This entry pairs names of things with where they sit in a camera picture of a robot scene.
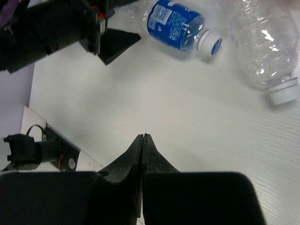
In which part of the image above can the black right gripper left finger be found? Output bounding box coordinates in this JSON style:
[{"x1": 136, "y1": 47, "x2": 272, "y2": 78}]
[{"x1": 0, "y1": 135, "x2": 143, "y2": 225}]

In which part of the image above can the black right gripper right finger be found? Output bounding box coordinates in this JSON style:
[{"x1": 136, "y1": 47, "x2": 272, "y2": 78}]
[{"x1": 142, "y1": 134, "x2": 266, "y2": 225}]

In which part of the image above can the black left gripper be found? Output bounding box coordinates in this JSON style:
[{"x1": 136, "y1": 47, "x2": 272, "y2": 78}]
[{"x1": 0, "y1": 0, "x2": 141, "y2": 73}]

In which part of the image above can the clear bottle blue label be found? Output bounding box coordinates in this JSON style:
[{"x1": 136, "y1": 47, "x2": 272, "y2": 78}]
[{"x1": 117, "y1": 0, "x2": 223, "y2": 64}]

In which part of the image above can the crushed clear bottle white cap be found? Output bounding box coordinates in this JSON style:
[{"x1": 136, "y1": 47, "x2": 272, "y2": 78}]
[{"x1": 216, "y1": 0, "x2": 300, "y2": 105}]

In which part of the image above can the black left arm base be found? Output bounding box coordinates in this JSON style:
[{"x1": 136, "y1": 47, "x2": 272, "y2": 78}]
[{"x1": 3, "y1": 124, "x2": 81, "y2": 172}]

